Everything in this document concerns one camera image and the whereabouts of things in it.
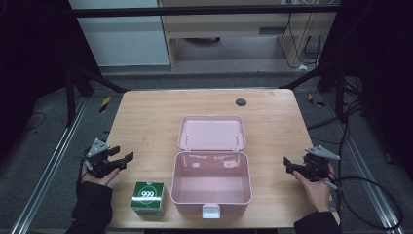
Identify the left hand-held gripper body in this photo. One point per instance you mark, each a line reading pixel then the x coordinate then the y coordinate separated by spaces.
pixel 98 159

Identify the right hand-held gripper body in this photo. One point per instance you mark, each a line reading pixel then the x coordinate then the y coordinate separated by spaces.
pixel 316 163

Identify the green medicine box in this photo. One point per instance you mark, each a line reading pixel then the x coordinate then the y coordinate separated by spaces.
pixel 149 198

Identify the pink storage box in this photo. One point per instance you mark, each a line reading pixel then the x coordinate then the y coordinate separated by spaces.
pixel 211 166

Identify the person's left hand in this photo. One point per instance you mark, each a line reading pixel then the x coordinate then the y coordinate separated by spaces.
pixel 97 177

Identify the person's right hand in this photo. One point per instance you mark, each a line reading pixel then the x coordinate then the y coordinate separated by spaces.
pixel 315 191

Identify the yellow black striped tape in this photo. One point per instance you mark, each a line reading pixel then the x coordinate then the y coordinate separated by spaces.
pixel 315 100
pixel 104 104

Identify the black metal stand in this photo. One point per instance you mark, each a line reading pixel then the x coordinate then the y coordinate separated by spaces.
pixel 82 87
pixel 328 81

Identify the black table grommet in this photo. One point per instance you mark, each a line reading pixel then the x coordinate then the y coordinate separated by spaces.
pixel 241 102

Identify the white cabinet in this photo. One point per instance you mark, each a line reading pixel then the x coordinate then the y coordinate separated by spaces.
pixel 125 35

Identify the wooden desk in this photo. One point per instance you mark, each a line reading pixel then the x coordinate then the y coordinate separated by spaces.
pixel 227 29

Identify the aluminium rail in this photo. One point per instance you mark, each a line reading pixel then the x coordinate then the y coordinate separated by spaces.
pixel 48 165
pixel 367 165

